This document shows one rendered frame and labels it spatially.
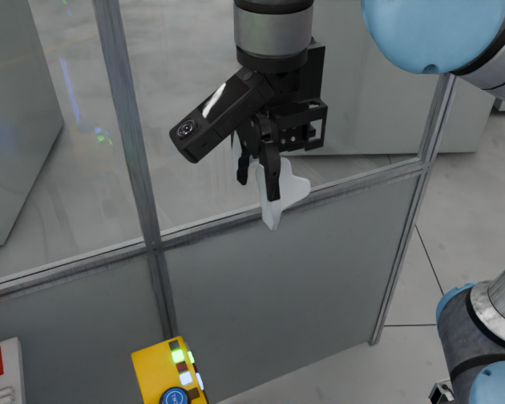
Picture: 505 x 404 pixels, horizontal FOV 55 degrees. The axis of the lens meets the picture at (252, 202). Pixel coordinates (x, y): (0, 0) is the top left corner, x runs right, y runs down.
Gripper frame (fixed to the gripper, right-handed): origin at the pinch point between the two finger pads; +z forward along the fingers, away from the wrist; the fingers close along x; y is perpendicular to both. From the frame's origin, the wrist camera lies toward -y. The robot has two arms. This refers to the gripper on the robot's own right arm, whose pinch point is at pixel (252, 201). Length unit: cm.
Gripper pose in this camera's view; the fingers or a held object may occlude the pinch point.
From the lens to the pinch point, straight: 60.3
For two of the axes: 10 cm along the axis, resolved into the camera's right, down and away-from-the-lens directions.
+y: 9.2, -2.6, 3.0
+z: 0.0, 7.5, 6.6
